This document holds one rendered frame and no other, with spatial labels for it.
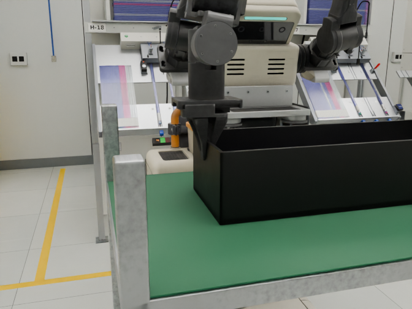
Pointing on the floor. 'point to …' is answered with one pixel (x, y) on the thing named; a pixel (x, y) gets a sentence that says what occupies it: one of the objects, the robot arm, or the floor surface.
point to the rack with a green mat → (234, 244)
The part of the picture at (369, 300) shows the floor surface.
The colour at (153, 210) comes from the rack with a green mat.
